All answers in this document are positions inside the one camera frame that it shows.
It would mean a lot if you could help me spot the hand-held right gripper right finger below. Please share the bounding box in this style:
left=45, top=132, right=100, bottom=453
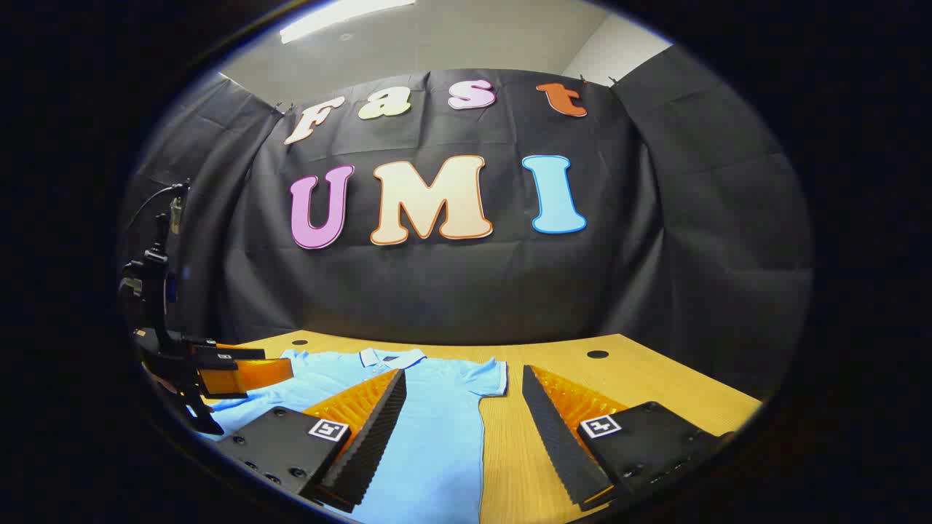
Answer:
left=522, top=365, right=733, bottom=509

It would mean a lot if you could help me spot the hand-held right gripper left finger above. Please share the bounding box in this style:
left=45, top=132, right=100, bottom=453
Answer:
left=215, top=368, right=408, bottom=513

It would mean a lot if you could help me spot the light blue T-shirt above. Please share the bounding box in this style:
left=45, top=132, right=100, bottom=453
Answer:
left=211, top=348, right=508, bottom=524

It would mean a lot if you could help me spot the black backdrop cloth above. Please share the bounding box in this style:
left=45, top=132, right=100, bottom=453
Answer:
left=120, top=44, right=813, bottom=401

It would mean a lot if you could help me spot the ceiling light panel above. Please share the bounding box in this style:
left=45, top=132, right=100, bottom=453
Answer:
left=280, top=0, right=416, bottom=44

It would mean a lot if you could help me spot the black cable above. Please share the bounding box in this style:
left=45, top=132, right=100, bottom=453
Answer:
left=125, top=182, right=191, bottom=234

